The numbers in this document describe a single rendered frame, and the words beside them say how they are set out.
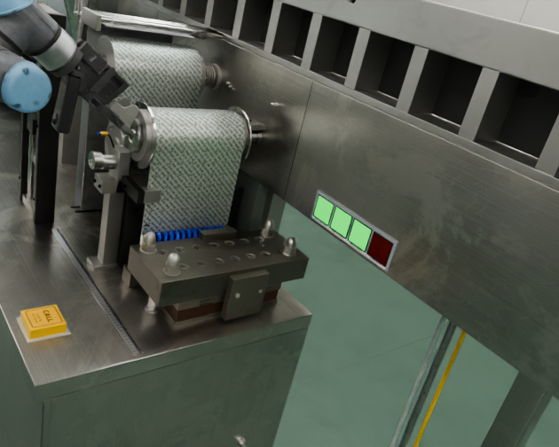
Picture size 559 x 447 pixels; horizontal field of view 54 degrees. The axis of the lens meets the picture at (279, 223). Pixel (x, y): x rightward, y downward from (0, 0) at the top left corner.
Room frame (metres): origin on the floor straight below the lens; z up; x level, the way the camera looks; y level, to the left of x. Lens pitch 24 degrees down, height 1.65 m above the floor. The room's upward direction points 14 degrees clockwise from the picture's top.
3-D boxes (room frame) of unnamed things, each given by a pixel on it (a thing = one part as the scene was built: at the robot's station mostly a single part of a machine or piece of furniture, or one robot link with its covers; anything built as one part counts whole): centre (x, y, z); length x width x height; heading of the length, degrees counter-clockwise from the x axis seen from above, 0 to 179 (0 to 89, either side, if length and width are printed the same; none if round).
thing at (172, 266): (1.00, 0.20, 1.05); 0.04 x 0.04 x 0.04
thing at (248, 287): (1.08, 0.04, 0.96); 0.10 x 0.03 x 0.11; 133
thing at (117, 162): (1.16, 0.40, 1.05); 0.06 x 0.05 x 0.31; 133
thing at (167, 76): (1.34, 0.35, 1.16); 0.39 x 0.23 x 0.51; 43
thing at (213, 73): (1.54, 0.30, 1.33); 0.07 x 0.07 x 0.07; 43
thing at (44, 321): (0.89, 0.41, 0.91); 0.07 x 0.07 x 0.02; 43
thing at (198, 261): (1.14, 0.11, 1.00); 0.40 x 0.16 x 0.06; 133
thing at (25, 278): (1.88, 0.96, 0.88); 2.52 x 0.66 x 0.04; 43
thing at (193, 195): (1.20, 0.22, 1.11); 0.23 x 0.01 x 0.18; 133
